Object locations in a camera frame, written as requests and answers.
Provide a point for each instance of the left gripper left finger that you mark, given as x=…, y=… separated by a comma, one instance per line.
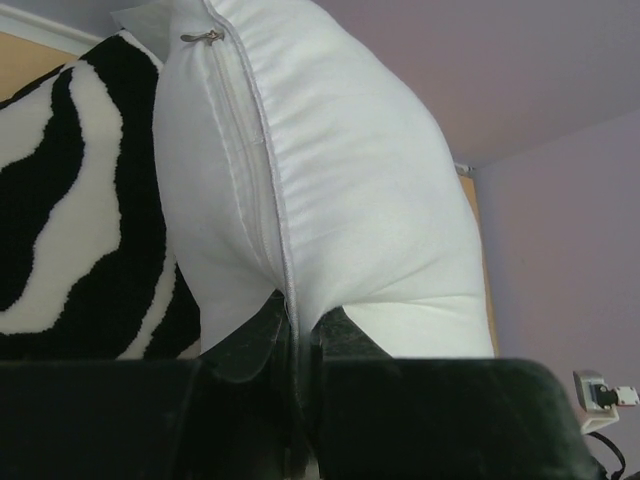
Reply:
x=247, y=419

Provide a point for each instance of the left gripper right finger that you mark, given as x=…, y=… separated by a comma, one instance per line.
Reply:
x=345, y=386

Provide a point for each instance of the white pillow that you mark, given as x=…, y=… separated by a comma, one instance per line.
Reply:
x=290, y=159

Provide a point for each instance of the zebra striped pillow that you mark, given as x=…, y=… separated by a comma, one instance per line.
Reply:
x=87, y=269

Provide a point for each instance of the aluminium frame rail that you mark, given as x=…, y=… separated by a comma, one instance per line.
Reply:
x=46, y=32

